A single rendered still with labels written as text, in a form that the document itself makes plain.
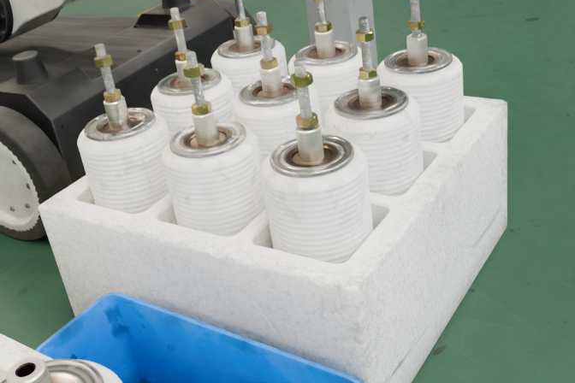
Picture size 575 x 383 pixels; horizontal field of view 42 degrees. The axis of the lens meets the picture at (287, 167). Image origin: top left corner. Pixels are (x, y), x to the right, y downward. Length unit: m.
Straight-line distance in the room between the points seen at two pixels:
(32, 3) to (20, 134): 0.30
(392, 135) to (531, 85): 0.72
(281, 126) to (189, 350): 0.24
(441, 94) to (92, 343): 0.44
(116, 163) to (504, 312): 0.45
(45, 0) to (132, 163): 0.54
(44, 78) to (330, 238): 0.61
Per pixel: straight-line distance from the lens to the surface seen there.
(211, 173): 0.70
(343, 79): 0.87
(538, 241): 0.99
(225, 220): 0.72
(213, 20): 1.37
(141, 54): 1.23
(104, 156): 0.78
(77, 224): 0.81
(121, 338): 0.81
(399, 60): 0.86
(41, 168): 1.06
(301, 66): 0.63
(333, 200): 0.64
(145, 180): 0.79
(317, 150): 0.66
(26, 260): 1.13
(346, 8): 1.04
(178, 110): 0.85
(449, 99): 0.84
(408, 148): 0.75
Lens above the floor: 0.56
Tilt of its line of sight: 28 degrees down
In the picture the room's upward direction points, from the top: 9 degrees counter-clockwise
